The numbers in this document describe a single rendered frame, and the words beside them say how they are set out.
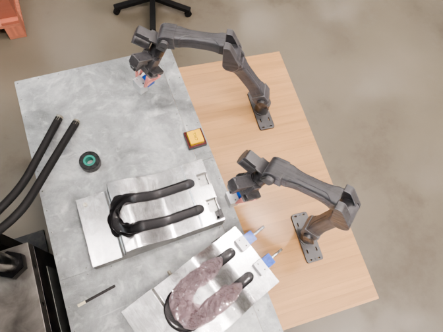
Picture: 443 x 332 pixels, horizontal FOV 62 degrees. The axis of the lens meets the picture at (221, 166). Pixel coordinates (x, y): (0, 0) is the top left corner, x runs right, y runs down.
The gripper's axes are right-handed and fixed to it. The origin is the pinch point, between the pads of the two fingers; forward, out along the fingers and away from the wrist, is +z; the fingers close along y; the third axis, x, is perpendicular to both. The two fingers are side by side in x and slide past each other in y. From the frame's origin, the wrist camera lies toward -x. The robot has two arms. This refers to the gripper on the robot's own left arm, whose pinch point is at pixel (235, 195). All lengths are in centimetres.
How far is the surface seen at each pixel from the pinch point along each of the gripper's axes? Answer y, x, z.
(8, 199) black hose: -28, -64, 41
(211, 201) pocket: -3.0, -2.2, 11.0
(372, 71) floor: -79, 191, 5
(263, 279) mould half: 30.9, 4.7, 8.5
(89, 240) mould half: -4, -43, 33
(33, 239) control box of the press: -38, -40, 127
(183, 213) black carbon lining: -2.1, -13.6, 15.1
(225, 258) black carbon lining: 18.8, -4.0, 13.6
